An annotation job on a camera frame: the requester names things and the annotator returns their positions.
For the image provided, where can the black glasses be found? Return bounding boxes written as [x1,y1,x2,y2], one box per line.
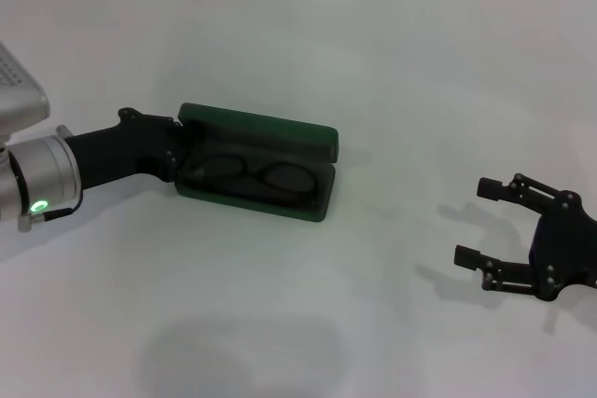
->
[184,155,321,208]

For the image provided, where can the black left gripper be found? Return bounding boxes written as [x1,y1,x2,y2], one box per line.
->
[64,107,185,191]

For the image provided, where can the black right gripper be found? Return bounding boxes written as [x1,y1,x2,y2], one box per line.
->
[452,172,597,302]

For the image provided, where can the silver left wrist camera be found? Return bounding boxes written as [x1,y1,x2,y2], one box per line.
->
[0,41,50,138]

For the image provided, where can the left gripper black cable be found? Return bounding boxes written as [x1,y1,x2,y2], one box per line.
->
[17,192,84,233]

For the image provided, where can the green glasses case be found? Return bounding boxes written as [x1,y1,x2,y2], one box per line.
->
[174,102,340,224]

